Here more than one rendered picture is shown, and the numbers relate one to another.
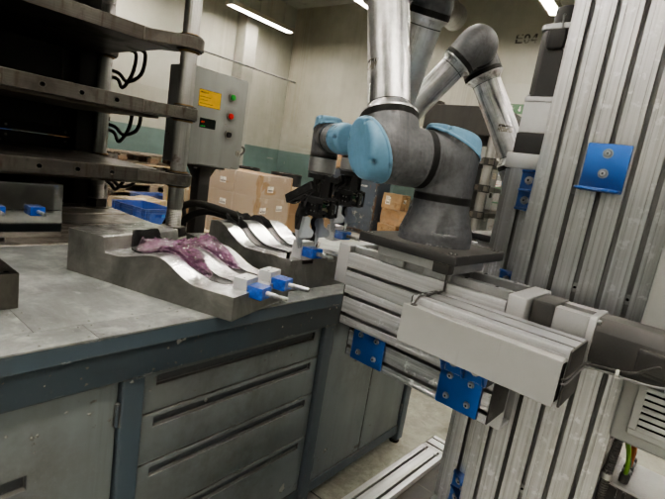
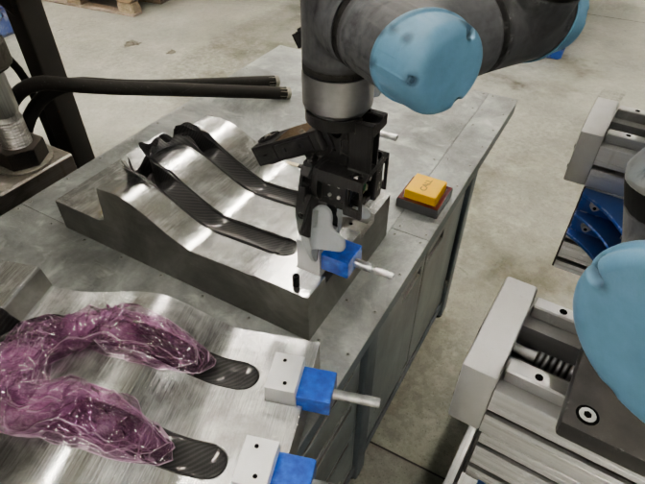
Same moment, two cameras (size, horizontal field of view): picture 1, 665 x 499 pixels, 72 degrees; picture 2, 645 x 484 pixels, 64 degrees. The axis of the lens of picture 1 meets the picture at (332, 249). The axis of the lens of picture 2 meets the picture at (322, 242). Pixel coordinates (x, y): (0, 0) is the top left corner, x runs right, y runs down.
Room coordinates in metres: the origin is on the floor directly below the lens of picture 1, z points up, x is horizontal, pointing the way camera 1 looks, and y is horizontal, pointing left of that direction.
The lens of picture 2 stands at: (0.77, 0.15, 1.40)
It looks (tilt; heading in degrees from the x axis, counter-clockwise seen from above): 42 degrees down; 352
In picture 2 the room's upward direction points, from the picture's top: straight up
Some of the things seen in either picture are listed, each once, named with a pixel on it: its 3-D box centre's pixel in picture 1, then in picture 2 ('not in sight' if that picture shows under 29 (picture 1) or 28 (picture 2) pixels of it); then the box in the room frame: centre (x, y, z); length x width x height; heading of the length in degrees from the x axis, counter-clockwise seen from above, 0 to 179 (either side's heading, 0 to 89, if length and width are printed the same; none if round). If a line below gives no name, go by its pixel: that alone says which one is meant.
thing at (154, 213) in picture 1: (142, 214); not in sight; (4.91, 2.10, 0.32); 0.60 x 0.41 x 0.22; 59
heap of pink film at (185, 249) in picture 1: (186, 247); (83, 367); (1.15, 0.37, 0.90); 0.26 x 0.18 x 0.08; 69
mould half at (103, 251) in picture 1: (182, 262); (88, 392); (1.14, 0.38, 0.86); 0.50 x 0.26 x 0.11; 69
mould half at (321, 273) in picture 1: (264, 246); (219, 201); (1.48, 0.22, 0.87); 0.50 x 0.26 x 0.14; 52
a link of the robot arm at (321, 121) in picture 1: (327, 138); (342, 11); (1.27, 0.06, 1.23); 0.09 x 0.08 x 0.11; 22
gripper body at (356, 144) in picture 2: (320, 196); (343, 156); (1.27, 0.06, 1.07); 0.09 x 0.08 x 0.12; 52
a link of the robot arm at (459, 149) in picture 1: (446, 160); not in sight; (0.95, -0.20, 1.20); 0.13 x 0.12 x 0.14; 112
